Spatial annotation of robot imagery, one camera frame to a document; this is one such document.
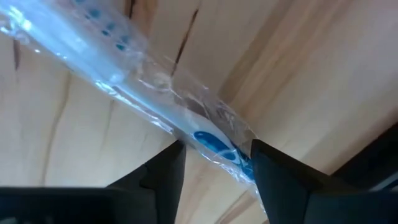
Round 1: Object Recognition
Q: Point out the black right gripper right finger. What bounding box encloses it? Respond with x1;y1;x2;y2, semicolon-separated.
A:
250;139;398;224

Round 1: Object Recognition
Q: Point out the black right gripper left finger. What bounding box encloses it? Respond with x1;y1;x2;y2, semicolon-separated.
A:
0;139;187;224

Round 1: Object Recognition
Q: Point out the packaged light blue toothbrush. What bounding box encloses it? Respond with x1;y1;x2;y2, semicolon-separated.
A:
0;0;268;215

